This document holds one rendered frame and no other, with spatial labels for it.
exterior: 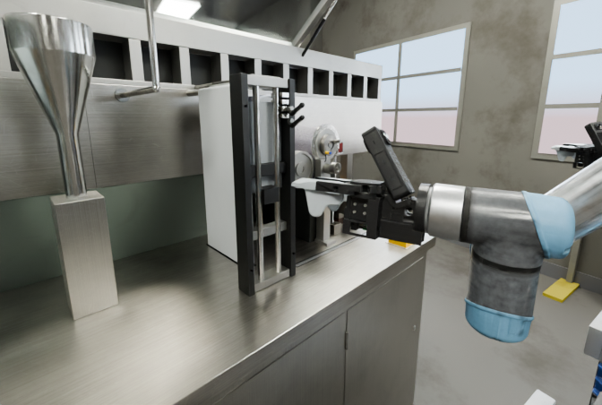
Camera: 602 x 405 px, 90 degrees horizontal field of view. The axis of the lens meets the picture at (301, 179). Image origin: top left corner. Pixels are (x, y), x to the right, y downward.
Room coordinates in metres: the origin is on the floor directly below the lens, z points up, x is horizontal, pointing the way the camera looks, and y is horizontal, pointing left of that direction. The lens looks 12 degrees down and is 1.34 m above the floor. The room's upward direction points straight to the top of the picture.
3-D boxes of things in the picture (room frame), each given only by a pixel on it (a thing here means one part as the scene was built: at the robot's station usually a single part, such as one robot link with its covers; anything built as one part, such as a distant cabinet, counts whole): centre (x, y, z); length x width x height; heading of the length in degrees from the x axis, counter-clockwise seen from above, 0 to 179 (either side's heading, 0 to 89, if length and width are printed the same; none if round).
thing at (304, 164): (1.09, 0.08, 1.18); 0.26 x 0.12 x 0.12; 44
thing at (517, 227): (0.36, -0.27, 1.21); 0.11 x 0.08 x 0.09; 60
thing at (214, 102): (0.96, 0.26, 1.17); 0.34 x 0.05 x 0.54; 44
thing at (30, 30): (0.66, 0.51, 1.50); 0.14 x 0.14 x 0.06
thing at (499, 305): (0.38, -0.27, 1.12); 0.11 x 0.08 x 0.11; 150
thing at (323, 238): (1.03, -0.09, 1.05); 0.06 x 0.05 x 0.31; 44
